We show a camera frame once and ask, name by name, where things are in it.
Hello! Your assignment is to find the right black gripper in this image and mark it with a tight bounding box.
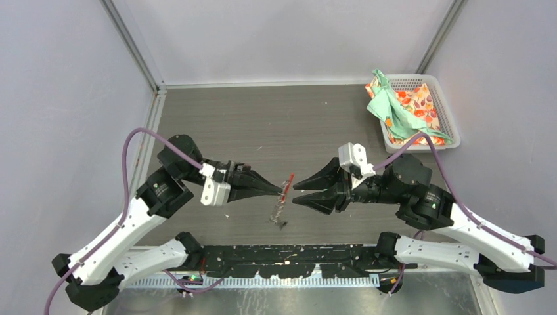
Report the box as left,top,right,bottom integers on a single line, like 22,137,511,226
292,155,405,214

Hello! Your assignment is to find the red handled metal keyring holder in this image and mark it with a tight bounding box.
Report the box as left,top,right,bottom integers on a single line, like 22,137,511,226
269,173,295,230

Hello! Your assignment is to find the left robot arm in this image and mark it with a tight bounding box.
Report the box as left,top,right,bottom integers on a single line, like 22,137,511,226
52,135,282,312

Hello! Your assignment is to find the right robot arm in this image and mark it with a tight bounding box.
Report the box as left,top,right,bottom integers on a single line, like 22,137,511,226
293,154,545,294

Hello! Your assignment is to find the green cloth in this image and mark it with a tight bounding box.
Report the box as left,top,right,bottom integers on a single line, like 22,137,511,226
366,68,453,142

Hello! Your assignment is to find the orange patterned cloth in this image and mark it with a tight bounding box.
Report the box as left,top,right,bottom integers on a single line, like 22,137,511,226
365,75,445,146

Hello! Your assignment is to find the white plastic basket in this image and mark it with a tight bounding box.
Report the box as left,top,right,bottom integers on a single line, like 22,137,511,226
386,73,461,150

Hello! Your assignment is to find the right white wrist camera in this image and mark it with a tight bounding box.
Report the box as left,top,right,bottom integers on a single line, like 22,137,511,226
338,142,376,189

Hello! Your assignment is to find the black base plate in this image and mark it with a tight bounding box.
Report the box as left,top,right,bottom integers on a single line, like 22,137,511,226
170,244,401,279

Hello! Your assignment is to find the white slotted cable duct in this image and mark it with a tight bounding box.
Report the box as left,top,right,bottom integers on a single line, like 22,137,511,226
128,274,380,289

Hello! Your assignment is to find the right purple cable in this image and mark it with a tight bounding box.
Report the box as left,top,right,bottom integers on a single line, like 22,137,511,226
373,132,557,297

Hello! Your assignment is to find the purple cable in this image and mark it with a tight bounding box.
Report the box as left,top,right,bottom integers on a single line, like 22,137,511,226
373,132,557,297
43,127,225,315

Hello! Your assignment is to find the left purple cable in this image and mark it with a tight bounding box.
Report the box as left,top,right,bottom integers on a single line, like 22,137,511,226
43,127,225,315

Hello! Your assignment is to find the aluminium rail frame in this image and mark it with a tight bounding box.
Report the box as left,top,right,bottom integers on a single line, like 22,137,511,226
126,245,487,276

